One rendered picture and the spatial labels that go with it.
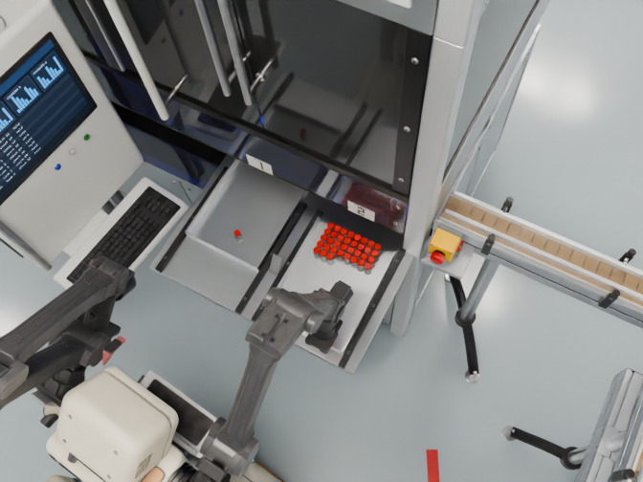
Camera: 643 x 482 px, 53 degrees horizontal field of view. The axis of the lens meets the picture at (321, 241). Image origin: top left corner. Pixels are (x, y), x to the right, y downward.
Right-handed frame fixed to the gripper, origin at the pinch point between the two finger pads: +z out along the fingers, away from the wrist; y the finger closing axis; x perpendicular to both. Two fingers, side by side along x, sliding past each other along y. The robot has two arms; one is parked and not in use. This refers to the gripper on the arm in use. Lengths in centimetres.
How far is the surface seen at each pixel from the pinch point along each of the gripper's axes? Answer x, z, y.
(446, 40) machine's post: -9, -94, 20
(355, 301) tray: -1.9, -0.1, 16.6
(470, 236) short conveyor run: -24, -11, 47
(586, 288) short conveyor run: -58, -11, 46
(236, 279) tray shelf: 32.8, 2.0, 7.0
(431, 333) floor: -23, 81, 61
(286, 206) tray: 31.5, -3.4, 34.7
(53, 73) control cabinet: 87, -50, 13
